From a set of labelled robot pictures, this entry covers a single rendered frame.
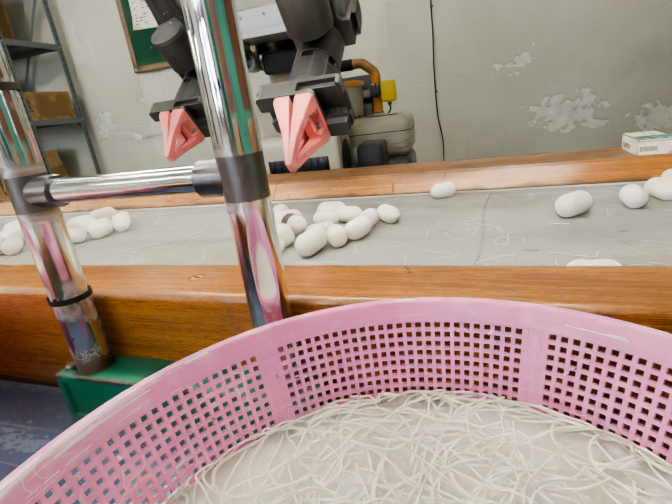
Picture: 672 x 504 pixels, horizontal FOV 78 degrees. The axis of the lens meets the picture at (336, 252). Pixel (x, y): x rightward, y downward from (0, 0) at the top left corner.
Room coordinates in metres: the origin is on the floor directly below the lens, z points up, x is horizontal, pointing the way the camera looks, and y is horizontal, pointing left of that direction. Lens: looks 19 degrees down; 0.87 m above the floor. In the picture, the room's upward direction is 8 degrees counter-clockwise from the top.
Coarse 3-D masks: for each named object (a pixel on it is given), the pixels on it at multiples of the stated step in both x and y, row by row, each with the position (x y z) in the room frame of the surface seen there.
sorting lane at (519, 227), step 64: (512, 192) 0.49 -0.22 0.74; (0, 256) 0.51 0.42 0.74; (128, 256) 0.44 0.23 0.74; (192, 256) 0.41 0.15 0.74; (320, 256) 0.35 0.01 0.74; (384, 256) 0.33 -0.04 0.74; (448, 256) 0.31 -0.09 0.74; (512, 256) 0.30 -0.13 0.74; (576, 256) 0.28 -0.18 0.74; (640, 256) 0.27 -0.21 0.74
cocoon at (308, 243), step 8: (304, 232) 0.37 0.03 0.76; (312, 232) 0.36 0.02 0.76; (320, 232) 0.37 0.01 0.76; (296, 240) 0.36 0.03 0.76; (304, 240) 0.35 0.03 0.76; (312, 240) 0.35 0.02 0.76; (320, 240) 0.36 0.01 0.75; (296, 248) 0.36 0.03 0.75; (304, 248) 0.35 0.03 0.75; (312, 248) 0.35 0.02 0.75; (320, 248) 0.36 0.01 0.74
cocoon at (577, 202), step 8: (576, 192) 0.37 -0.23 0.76; (584, 192) 0.37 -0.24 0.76; (560, 200) 0.37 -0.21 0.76; (568, 200) 0.36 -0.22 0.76; (576, 200) 0.36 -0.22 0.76; (584, 200) 0.37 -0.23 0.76; (592, 200) 0.37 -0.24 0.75; (560, 208) 0.37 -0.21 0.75; (568, 208) 0.36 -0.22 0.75; (576, 208) 0.36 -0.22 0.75; (584, 208) 0.37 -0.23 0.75; (568, 216) 0.36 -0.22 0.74
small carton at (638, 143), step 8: (624, 136) 0.53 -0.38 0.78; (632, 136) 0.50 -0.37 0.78; (640, 136) 0.50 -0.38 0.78; (648, 136) 0.49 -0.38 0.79; (656, 136) 0.48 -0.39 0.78; (664, 136) 0.47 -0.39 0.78; (624, 144) 0.53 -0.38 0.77; (632, 144) 0.50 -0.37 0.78; (640, 144) 0.48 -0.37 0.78; (648, 144) 0.48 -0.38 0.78; (656, 144) 0.48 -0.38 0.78; (664, 144) 0.47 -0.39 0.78; (632, 152) 0.50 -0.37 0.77; (640, 152) 0.48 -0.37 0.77; (648, 152) 0.48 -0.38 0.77; (656, 152) 0.48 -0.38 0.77; (664, 152) 0.47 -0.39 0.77
